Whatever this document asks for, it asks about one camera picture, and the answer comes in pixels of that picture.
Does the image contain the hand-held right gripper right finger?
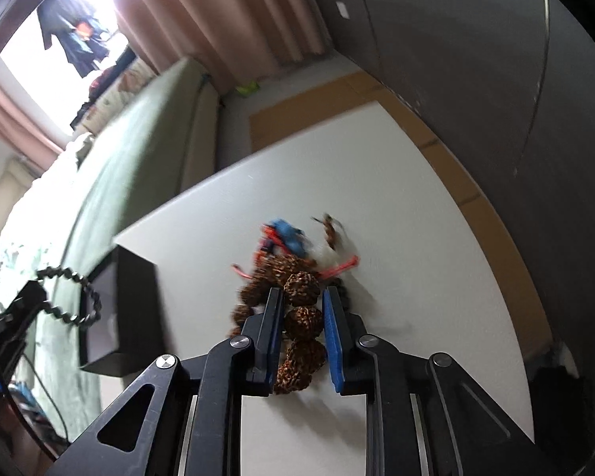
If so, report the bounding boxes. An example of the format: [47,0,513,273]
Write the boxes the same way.
[322,285,541,476]

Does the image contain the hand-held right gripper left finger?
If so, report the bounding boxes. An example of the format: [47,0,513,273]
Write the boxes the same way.
[47,288,284,476]

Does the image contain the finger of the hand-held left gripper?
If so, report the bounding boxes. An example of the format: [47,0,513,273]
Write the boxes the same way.
[2,280,49,327]

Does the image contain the brown rudraksha bead bracelet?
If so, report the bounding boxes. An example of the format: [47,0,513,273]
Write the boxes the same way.
[227,253,328,396]

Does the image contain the black bead bracelet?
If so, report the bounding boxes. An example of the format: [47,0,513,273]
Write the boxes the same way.
[36,267,103,328]

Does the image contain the pile of beaded jewelry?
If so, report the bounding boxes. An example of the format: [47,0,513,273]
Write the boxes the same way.
[232,218,361,279]

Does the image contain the black jewelry box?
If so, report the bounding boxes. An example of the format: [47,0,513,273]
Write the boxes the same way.
[78,245,167,378]

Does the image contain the green bed blanket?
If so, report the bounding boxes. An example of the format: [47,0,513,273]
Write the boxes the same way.
[30,57,220,407]

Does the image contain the flat brown cardboard sheet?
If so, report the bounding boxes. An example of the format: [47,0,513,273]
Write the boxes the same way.
[248,72,552,355]

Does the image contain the floral pillow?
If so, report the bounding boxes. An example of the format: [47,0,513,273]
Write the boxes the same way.
[71,58,155,136]

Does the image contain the hanging dark clothes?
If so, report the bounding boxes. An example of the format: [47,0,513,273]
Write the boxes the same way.
[36,0,114,79]

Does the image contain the dark grey wardrobe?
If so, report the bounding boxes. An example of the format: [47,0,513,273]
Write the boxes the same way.
[297,0,595,407]

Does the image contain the pink curtain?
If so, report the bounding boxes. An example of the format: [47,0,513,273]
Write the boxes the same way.
[96,0,329,96]

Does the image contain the black cable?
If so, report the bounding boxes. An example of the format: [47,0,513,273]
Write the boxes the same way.
[10,349,73,444]

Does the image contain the small brown braided bracelet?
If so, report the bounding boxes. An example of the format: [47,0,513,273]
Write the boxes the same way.
[310,213,347,251]

